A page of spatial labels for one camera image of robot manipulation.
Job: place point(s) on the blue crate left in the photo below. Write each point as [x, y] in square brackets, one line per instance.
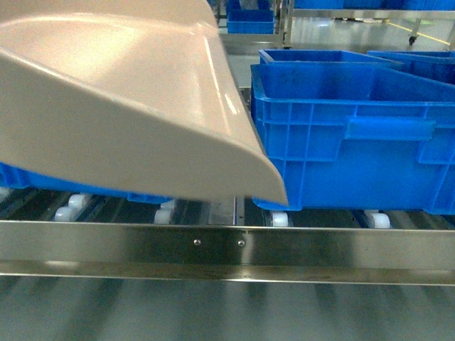
[16, 178]

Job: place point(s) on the blue crate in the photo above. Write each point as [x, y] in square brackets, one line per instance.
[325, 56]
[348, 136]
[16, 178]

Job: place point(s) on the blue crate behind right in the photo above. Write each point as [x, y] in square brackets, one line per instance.
[325, 56]

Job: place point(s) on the steel flow rack shelf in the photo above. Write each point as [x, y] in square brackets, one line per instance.
[295, 254]

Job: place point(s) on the beige plastic dustpan tray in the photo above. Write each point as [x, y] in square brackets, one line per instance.
[128, 95]

